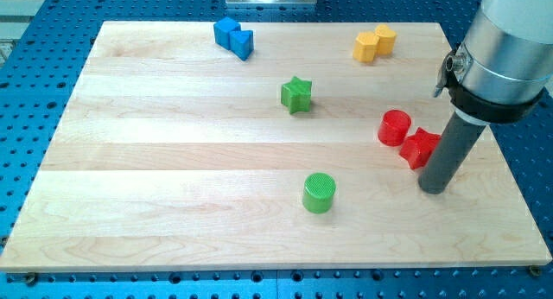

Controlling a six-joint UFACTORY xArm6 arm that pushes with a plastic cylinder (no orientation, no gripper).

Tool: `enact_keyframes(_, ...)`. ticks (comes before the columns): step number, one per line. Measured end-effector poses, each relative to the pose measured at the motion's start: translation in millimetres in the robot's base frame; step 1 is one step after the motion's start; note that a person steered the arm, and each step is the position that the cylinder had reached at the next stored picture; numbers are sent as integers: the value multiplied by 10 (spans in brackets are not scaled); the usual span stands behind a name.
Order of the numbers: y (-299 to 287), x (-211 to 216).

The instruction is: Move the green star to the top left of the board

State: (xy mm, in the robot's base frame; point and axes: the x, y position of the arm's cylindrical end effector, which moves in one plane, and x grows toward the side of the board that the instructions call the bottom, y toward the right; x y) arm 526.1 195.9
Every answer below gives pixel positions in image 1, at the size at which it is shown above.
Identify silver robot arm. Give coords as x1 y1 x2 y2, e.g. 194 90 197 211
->
435 0 552 126

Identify green star block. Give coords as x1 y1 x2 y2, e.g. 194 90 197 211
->
281 76 312 114

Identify light wooden board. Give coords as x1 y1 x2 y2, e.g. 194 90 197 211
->
1 22 551 272

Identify red star block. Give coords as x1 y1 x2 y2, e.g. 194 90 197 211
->
399 127 441 169

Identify left board clamp screw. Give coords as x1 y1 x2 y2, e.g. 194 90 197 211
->
22 272 38 287

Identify board clamp screw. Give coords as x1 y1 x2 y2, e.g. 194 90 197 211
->
22 272 38 287
527 265 542 277

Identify right board clamp screw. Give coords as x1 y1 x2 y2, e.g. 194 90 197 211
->
527 265 542 277

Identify green cylinder block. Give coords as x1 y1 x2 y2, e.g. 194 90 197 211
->
302 173 336 213

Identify blue triangle block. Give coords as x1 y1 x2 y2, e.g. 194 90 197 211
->
229 30 254 61

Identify red cylinder block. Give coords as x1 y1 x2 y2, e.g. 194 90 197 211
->
378 109 411 147

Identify blue cube block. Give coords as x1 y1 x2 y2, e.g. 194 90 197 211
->
213 17 241 50

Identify yellow hexagon block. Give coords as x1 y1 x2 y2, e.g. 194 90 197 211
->
353 31 379 63

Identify yellow heart block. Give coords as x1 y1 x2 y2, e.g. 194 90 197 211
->
375 24 397 55

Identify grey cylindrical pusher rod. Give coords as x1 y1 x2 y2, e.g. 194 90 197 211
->
418 111 488 194

